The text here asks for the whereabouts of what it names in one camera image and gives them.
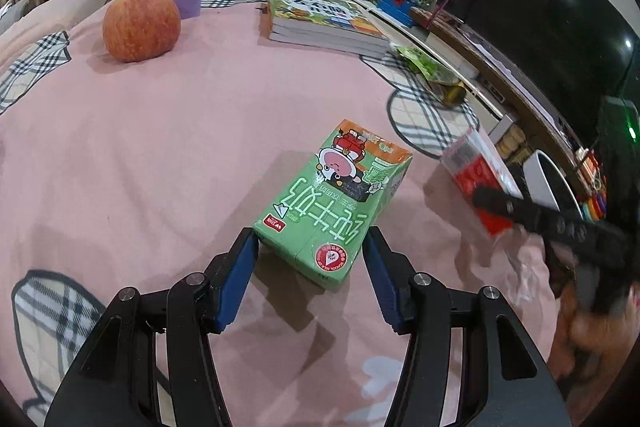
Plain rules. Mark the black television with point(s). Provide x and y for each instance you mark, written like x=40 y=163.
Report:
x=545 y=12

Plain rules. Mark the green snack packet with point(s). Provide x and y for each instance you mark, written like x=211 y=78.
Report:
x=425 y=64

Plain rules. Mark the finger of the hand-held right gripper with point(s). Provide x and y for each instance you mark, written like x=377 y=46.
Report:
x=550 y=222

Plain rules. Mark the person's right hand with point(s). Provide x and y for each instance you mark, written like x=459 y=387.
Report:
x=595 y=337

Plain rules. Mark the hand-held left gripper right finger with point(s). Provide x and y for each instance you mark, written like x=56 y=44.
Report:
x=384 y=287

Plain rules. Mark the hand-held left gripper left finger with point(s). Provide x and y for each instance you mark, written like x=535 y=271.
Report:
x=235 y=287

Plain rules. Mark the white-rimmed trash bin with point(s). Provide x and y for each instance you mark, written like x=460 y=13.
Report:
x=555 y=179

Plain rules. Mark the green milk carton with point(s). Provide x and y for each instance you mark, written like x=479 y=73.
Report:
x=325 y=217

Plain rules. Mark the red snack packet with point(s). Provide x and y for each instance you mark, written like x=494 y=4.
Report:
x=475 y=177

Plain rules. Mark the stack of books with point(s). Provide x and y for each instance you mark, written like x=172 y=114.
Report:
x=320 y=19

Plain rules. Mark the stack of yellow containers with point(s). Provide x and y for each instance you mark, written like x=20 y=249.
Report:
x=511 y=142

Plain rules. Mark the pink printed blanket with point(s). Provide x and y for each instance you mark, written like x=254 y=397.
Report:
x=150 y=157

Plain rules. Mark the red apple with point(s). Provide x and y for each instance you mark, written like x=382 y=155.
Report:
x=141 y=23

